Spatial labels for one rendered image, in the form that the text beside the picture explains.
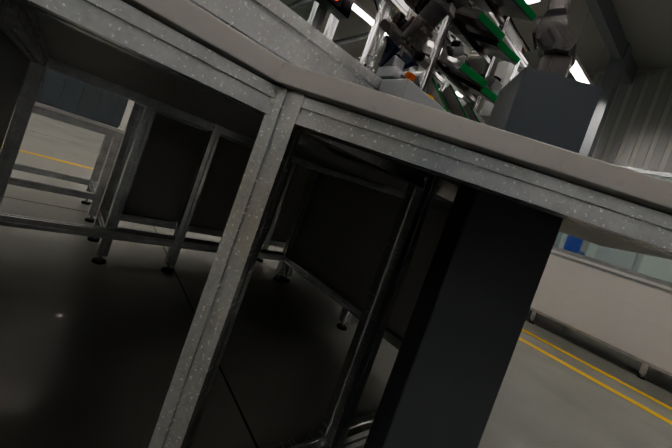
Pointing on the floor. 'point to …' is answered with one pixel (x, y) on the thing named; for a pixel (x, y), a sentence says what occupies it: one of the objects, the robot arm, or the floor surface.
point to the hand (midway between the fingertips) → (393, 60)
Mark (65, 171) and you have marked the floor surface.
